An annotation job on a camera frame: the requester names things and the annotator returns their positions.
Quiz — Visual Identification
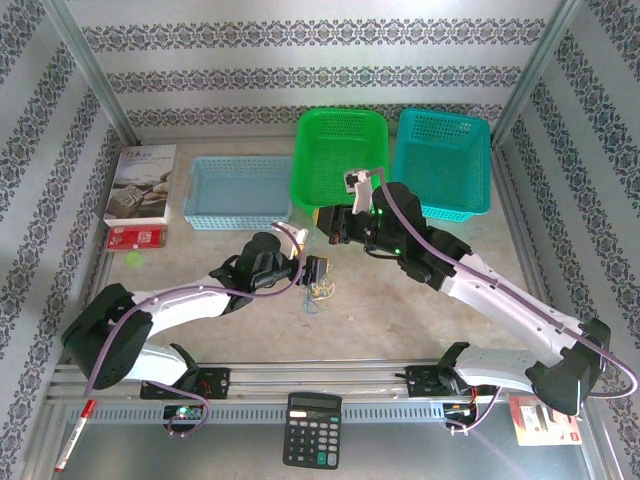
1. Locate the yellow wire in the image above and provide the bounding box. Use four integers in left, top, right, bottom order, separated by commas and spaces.
312, 274, 337, 301
309, 279, 336, 302

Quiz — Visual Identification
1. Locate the teal plastic basket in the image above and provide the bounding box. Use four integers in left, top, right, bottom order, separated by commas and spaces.
389, 107, 492, 224

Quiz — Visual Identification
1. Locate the green plastic basket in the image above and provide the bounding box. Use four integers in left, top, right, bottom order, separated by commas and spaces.
290, 108, 390, 211

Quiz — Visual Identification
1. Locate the light blue plastic basket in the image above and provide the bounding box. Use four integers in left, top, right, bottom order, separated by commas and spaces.
182, 155, 295, 232

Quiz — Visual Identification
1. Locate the red box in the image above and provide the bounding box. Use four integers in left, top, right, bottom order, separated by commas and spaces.
105, 224, 169, 252

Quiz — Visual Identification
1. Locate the white book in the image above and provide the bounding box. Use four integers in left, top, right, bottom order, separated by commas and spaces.
103, 143, 178, 227

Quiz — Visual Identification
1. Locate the black calculator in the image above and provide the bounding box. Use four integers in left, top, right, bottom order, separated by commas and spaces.
282, 392, 344, 470

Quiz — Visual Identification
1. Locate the left controller board with LEDs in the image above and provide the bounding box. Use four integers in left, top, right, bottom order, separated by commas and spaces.
163, 404, 204, 422

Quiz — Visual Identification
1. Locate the red blister pack card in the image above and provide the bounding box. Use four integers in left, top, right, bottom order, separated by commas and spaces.
508, 394, 583, 447

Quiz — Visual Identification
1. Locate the red and white marker pen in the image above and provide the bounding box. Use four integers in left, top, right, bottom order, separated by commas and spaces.
53, 398, 97, 474

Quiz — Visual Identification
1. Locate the aluminium mounting rail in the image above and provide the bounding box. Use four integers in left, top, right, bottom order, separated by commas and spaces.
47, 357, 591, 401

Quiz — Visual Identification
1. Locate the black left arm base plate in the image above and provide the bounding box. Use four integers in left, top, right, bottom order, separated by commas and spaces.
139, 366, 231, 401

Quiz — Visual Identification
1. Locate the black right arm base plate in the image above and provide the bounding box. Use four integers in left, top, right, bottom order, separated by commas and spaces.
404, 364, 499, 401

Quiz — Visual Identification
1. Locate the grey slotted cable duct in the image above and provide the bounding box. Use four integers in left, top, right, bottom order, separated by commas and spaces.
84, 402, 449, 425

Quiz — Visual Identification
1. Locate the aluminium frame post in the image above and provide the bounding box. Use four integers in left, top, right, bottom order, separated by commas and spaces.
491, 0, 584, 142
42, 0, 140, 145

